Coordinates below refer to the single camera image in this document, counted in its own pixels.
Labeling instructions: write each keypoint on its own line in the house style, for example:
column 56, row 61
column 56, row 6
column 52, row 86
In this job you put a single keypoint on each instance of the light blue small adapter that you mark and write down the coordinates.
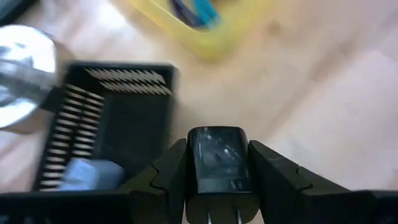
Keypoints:
column 90, row 175

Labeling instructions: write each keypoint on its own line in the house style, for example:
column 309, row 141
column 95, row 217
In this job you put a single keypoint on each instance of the black charger plug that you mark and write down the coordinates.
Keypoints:
column 220, row 165

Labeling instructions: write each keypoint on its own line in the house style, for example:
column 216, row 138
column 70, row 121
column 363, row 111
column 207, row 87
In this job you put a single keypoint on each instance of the black slotted bin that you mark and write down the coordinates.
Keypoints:
column 133, row 124

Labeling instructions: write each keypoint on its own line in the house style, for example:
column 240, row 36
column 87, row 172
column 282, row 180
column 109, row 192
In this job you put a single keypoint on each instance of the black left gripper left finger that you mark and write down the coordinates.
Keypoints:
column 161, row 189

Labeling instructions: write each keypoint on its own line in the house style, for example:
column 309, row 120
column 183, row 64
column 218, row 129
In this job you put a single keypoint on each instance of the yellow translucent bin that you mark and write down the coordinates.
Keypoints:
column 214, row 45

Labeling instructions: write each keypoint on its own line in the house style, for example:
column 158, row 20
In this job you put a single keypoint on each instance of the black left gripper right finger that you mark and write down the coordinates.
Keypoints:
column 286, row 193

